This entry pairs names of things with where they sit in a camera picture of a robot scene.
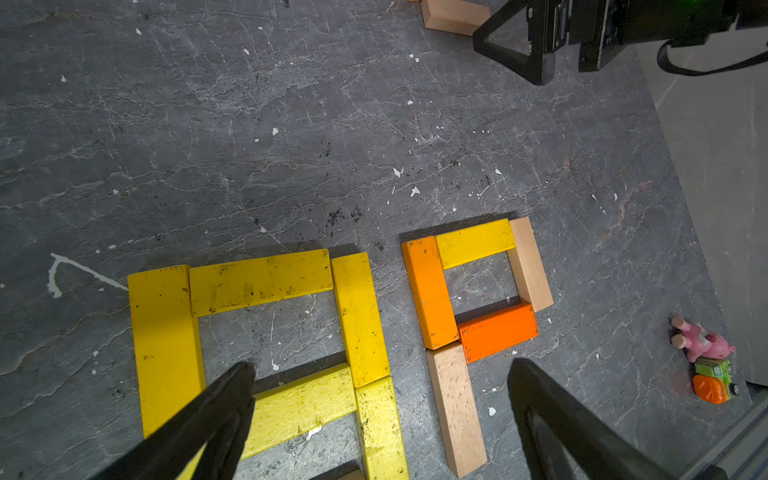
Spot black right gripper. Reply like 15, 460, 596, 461
472, 0, 738, 86

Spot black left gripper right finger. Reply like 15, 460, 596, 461
507, 358, 671, 479

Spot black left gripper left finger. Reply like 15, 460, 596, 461
94, 362, 255, 479

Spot lime yellow block long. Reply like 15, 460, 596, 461
241, 363, 357, 459

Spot tan wooden block angled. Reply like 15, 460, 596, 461
426, 342, 487, 479

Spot orange block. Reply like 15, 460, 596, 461
401, 236, 459, 350
459, 302, 539, 363

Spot light wooden block front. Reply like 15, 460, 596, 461
507, 217, 554, 312

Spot yellow block angled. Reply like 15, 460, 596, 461
435, 218, 516, 270

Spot lime yellow block short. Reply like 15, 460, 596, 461
331, 252, 390, 388

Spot orange green toy car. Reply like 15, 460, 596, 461
693, 357, 740, 405

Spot pink toy figure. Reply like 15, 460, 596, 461
670, 315, 736, 363

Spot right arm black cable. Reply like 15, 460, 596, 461
656, 38, 768, 78

